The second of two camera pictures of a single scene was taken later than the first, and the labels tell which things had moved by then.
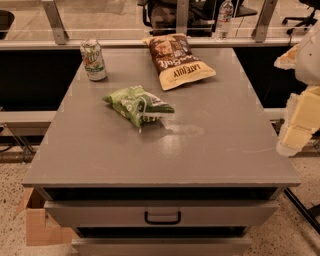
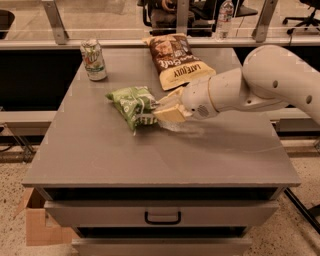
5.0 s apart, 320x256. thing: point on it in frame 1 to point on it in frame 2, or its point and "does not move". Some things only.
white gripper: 309,60 to 196,98
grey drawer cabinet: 142,170 does not move
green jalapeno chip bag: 138,104 does not move
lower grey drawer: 161,246 does not move
